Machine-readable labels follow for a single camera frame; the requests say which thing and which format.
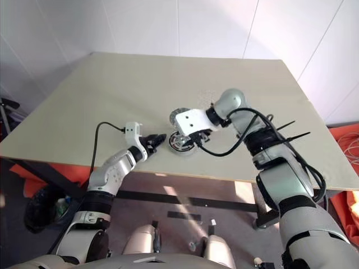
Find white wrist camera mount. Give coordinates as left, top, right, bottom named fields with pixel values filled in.
left=124, top=121, right=149, bottom=158
left=176, top=108, right=219, bottom=135

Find black floor tape strip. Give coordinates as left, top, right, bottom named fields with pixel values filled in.
left=167, top=210, right=202, bottom=221

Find beige robot leg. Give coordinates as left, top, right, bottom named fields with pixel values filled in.
left=123, top=220, right=163, bottom=256
left=201, top=218, right=237, bottom=269

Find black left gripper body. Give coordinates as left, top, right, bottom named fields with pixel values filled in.
left=140, top=135, right=155, bottom=155

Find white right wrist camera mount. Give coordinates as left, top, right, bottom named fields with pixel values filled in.
left=176, top=108, right=219, bottom=135

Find green white trash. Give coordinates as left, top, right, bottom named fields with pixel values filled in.
left=55, top=195, right=74, bottom=217

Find grey motor stator housing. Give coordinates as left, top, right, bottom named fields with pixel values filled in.
left=167, top=131, right=199, bottom=156

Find white cable bundle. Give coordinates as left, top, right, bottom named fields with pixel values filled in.
left=338, top=133, right=359, bottom=166

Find black mesh waste bin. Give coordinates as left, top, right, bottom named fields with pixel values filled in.
left=25, top=189, right=77, bottom=234

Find black table frame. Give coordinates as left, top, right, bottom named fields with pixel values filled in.
left=0, top=156, right=342, bottom=231

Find orange fabric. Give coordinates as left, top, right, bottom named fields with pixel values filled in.
left=328, top=127, right=359, bottom=234
left=10, top=164, right=91, bottom=197

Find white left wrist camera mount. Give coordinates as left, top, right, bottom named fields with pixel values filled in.
left=124, top=121, right=149, bottom=158

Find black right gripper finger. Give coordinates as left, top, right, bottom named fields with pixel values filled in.
left=184, top=132, right=201, bottom=145

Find grey robot torso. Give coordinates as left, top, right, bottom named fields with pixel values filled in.
left=8, top=252, right=210, bottom=269

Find beige robot left leg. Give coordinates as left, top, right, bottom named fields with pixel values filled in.
left=123, top=220, right=163, bottom=256

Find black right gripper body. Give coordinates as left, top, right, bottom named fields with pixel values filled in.
left=194, top=129, right=212, bottom=147

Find black metal stand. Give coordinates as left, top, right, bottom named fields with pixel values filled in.
left=0, top=97, right=21, bottom=133

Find black cable tie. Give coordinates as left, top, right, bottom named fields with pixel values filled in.
left=276, top=120, right=297, bottom=132
left=282, top=131, right=311, bottom=143

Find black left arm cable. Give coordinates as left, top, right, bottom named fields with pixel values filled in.
left=49, top=120, right=127, bottom=254

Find beige robot right leg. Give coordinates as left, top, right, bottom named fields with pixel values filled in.
left=201, top=218, right=237, bottom=269

